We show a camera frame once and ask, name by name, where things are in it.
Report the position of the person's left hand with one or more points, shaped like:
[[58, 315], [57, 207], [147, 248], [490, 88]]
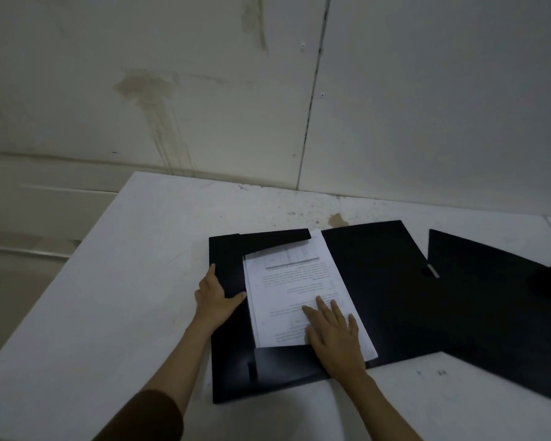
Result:
[[211, 305]]

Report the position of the stack of printed paper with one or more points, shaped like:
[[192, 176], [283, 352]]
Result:
[[284, 289]]

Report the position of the person's right thumb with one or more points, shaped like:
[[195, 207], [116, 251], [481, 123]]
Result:
[[309, 336]]

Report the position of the person's right middle finger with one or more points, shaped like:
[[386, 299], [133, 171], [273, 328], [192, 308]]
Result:
[[324, 310]]

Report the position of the person's right hand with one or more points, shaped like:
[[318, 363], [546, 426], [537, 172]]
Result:
[[337, 346]]

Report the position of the person's left thumb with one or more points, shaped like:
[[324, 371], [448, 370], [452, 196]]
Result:
[[235, 301]]

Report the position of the person's right little finger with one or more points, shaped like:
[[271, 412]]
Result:
[[353, 326]]

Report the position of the brown sleeve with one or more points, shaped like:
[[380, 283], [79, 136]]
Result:
[[142, 417]]

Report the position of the black folder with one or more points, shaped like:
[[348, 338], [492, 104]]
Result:
[[381, 289], [496, 316]]

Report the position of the person's right forearm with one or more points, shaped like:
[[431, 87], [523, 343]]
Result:
[[379, 404]]

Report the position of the person's left forearm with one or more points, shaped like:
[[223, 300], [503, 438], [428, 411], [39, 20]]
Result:
[[181, 358]]

